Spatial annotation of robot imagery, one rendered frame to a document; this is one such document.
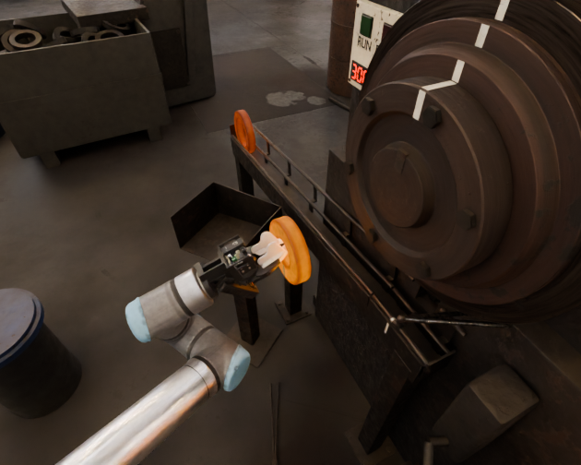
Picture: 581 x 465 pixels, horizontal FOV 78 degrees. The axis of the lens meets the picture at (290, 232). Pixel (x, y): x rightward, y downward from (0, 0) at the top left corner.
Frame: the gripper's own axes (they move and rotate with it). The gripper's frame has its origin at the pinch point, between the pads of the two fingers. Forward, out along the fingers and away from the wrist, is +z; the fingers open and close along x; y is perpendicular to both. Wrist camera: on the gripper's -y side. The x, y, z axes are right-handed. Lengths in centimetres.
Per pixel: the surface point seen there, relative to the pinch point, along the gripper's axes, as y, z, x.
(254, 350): -78, -28, 24
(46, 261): -55, -105, 118
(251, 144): -25, 13, 79
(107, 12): 5, -16, 254
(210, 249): -19.6, -19.3, 30.5
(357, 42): 22.8, 37.0, 23.9
